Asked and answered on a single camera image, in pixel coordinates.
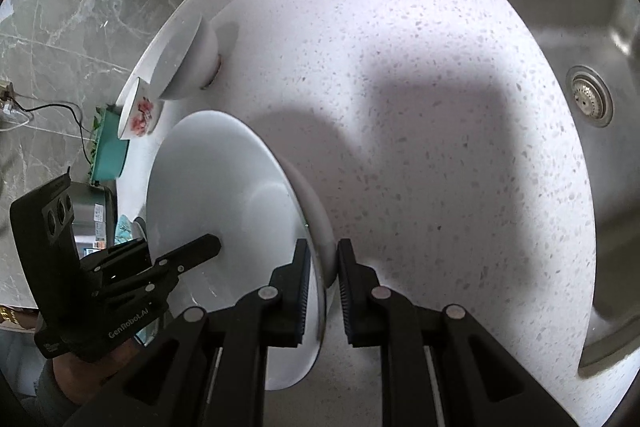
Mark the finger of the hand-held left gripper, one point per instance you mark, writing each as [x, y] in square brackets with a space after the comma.
[195, 252]

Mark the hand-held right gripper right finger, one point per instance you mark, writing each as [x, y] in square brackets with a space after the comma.
[350, 297]

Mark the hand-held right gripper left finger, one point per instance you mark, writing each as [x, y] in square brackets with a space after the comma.
[300, 292]

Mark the large teal floral plate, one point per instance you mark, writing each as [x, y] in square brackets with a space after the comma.
[129, 231]

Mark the large white bowl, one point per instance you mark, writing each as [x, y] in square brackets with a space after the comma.
[215, 177]

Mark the pink floral bowl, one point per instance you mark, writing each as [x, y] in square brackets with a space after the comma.
[142, 112]

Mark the small white bowl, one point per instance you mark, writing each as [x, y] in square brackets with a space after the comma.
[192, 67]

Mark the person's left forearm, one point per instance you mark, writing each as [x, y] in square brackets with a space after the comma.
[47, 382]

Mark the person's left hand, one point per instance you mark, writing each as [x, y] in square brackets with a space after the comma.
[90, 377]

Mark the stainless steel rice cooker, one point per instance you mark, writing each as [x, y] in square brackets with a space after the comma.
[92, 212]

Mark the green plastic colander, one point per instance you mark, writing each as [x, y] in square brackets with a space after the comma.
[112, 157]

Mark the leafy greens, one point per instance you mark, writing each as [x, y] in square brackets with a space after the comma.
[95, 142]

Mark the stainless steel sink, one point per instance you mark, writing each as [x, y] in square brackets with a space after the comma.
[590, 32]

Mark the wall power outlet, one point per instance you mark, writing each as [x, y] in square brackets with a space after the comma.
[6, 99]

